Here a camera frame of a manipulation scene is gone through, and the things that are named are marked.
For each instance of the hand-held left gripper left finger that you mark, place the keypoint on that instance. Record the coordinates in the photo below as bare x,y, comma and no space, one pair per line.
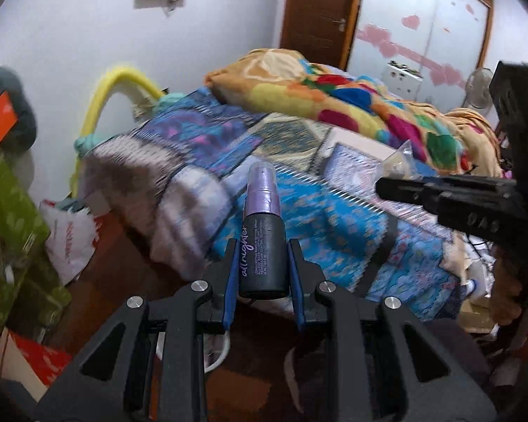
231,281

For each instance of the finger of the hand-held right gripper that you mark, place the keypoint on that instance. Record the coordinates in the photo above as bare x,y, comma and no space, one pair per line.
405,191

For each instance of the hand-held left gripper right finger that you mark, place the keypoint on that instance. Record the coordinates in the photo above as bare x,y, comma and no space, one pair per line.
295,281

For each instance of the purple and black spray bottle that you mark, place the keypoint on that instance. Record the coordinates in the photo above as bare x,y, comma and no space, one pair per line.
264,250

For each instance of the person's right hand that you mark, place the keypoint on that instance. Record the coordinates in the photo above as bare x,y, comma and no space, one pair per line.
508,285

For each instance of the small clear plastic bag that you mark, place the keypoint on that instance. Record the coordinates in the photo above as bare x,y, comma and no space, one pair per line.
396,162

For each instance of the white plastic drawer box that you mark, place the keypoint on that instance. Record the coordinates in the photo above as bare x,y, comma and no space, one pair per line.
402,81

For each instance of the colourful fleece blanket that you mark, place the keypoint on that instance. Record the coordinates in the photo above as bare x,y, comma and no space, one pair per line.
334,96

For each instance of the grey standing fan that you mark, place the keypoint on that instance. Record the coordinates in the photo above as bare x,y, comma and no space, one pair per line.
479,88

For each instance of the white plastic bag red print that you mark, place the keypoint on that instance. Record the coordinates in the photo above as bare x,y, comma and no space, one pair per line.
70,246

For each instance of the white wardrobe with pink hearts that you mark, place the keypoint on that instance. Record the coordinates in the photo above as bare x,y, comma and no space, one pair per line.
422,9

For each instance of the teal cloth tie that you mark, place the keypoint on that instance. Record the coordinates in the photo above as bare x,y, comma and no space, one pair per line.
169,101
83,145

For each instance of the brown wooden door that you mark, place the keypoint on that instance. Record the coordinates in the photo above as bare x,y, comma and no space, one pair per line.
321,9

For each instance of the red cardboard box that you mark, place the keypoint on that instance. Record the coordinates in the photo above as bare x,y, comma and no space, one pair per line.
39,360

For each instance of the green patterned box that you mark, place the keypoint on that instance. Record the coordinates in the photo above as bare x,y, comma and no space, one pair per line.
9,211

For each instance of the yellow foam tube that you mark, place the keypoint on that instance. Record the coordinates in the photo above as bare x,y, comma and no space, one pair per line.
114,74

